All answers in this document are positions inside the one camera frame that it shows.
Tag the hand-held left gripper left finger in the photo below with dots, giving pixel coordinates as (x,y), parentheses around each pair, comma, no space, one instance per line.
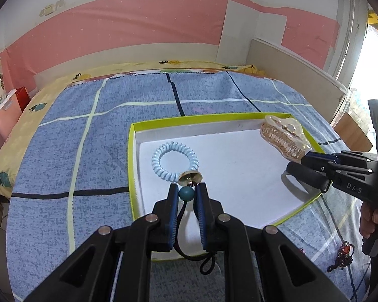
(173,209)

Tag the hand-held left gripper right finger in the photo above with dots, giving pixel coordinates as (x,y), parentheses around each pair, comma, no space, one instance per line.
(201,214)

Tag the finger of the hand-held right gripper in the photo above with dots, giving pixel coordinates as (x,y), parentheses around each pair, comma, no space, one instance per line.
(305,173)
(318,160)

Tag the black elastic with teal bead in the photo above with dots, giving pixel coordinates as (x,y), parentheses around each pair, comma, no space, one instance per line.
(186,194)

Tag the beige translucent hair claw clip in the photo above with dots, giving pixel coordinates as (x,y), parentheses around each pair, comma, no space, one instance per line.
(283,138)

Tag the yellow-green shallow box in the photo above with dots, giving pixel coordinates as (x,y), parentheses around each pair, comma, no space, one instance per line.
(239,166)

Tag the brown wooden board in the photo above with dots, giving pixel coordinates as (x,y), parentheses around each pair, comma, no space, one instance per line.
(354,132)

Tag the beige bed side board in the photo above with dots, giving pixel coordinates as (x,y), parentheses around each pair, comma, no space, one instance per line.
(286,66)

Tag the red box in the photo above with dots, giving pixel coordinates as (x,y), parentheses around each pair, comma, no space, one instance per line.
(22,99)

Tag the pink storage box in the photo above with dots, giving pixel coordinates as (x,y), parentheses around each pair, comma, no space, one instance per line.
(1,122)

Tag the white window frame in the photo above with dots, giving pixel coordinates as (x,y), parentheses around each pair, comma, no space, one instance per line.
(352,28)

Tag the wall socket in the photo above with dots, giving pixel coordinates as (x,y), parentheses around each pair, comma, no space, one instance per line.
(52,7)

